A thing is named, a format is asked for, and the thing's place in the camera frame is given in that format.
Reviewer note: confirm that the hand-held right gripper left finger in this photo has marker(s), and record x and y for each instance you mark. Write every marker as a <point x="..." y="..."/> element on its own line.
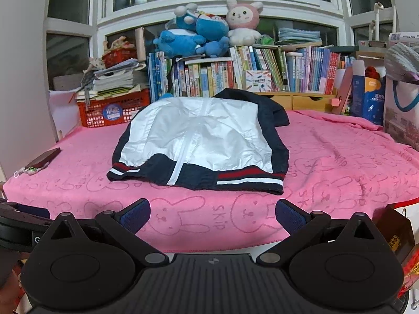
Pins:
<point x="136" y="216"/>

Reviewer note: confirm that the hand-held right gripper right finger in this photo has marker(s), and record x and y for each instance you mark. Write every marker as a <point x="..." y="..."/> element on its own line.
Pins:
<point x="289" y="217"/>

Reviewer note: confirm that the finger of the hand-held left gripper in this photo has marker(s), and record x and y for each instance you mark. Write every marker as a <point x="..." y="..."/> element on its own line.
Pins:
<point x="32" y="211"/>

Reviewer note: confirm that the navy and white jacket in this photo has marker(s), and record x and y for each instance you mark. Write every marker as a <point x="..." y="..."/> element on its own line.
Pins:
<point x="196" y="130"/>

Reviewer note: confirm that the dark red phone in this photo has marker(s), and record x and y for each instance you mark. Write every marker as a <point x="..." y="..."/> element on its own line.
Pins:
<point x="42" y="158"/>

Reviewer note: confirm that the pink bunny-print towel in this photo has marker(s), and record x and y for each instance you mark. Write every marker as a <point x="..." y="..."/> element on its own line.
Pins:
<point x="327" y="170"/>

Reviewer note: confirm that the white paper board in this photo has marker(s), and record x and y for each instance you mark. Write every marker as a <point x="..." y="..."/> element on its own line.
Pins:
<point x="62" y="114"/>

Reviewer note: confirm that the dark brown box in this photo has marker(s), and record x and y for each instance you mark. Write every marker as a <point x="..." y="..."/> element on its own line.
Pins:
<point x="392" y="229"/>

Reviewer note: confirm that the red plastic crate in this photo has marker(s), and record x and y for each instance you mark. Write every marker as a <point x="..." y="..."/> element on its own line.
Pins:
<point x="98" y="114"/>

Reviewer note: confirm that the wooden drawer organizer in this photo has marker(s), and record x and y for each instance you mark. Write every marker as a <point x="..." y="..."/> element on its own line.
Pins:
<point x="304" y="102"/>

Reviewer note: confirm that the grey storage box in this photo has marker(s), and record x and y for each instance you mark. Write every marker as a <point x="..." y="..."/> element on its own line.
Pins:
<point x="67" y="81"/>

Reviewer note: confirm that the red printed packet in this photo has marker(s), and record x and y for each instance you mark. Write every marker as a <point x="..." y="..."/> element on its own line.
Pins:
<point x="412" y="278"/>

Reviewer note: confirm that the brown board with pink clip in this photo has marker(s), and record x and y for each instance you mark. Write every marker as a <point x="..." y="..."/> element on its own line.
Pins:
<point x="343" y="91"/>

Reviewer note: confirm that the stack of papers and booklets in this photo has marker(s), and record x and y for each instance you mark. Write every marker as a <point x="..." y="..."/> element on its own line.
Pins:
<point x="114" y="80"/>

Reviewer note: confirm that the colourful pencil-print box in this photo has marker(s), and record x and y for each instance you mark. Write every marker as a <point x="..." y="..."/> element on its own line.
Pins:
<point x="258" y="81"/>

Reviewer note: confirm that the blue carton box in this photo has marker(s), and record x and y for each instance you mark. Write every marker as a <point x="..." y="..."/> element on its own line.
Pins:
<point x="370" y="98"/>

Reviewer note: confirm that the row of slim paperback books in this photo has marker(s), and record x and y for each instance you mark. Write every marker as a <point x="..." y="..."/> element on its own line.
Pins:
<point x="311" y="68"/>

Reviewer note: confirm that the small red basket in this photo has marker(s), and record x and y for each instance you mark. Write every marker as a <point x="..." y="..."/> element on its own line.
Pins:
<point x="119" y="55"/>

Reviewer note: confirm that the beige upright board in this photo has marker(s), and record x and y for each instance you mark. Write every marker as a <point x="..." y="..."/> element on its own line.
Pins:
<point x="140" y="44"/>

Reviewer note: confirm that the green soft item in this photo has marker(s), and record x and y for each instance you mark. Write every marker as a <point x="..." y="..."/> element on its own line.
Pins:
<point x="266" y="39"/>

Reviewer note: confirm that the stack of teal booklets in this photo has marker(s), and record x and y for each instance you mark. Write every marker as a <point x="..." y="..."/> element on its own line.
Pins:
<point x="298" y="34"/>

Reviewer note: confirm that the small blue plush toy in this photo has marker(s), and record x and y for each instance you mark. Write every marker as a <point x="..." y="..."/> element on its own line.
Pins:
<point x="216" y="47"/>

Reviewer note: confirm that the brown clipboard with metal clip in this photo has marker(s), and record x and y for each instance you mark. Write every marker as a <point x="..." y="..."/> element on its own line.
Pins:
<point x="373" y="50"/>

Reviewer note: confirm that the grey knitted cloth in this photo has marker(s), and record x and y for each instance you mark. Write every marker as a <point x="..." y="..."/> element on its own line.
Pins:
<point x="402" y="59"/>

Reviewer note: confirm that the blue plush toy white ears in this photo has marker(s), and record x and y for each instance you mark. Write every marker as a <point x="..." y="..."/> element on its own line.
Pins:
<point x="209" y="26"/>

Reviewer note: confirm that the pink bunny plush toy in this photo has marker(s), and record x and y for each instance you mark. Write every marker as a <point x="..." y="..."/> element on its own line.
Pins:
<point x="242" y="16"/>

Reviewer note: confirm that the white printed carton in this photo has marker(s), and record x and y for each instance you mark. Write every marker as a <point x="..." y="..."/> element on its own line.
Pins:
<point x="404" y="37"/>

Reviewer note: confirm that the white pipe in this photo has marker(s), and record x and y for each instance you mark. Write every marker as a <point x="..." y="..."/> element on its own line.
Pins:
<point x="377" y="19"/>

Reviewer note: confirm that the white window frame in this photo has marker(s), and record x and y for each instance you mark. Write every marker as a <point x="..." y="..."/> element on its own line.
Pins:
<point x="294" y="12"/>

